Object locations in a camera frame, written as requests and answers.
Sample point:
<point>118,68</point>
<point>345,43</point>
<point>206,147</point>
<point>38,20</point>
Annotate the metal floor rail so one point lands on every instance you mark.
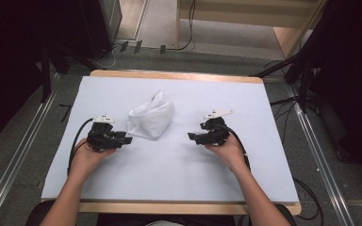
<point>322,163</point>
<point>15,157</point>

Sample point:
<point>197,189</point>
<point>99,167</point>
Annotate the dark curtain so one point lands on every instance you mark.
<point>6,62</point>
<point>355,78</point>

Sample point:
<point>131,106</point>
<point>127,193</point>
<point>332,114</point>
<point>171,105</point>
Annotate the light wooden furniture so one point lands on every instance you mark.
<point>248,12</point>

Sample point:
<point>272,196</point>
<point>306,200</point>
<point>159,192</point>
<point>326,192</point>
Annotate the person's dark clothing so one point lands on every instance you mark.
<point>169,219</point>

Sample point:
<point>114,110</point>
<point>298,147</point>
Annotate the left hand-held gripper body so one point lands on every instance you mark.
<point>102,138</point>

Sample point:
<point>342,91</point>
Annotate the white table mat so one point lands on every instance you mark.
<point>176,169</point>

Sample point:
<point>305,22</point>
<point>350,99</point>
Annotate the black metal stand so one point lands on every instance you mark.
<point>46,75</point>
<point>303,84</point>

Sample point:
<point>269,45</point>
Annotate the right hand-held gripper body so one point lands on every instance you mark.
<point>217,130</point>

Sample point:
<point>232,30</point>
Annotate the wooden table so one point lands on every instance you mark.
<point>176,208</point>

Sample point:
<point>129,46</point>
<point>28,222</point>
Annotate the white mesh laundry bag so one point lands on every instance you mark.
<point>152,117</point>

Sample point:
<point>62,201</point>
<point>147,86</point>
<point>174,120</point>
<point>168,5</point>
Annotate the black cabinet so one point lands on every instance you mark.
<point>99,28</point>

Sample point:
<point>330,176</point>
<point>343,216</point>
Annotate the black floor tape strip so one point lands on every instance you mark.
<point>123,46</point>
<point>138,46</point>
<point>162,49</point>

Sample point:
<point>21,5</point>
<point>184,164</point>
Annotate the person's left hand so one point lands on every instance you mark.
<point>86,160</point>

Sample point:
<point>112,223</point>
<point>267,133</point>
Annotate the person's right hand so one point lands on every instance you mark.
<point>231,152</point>

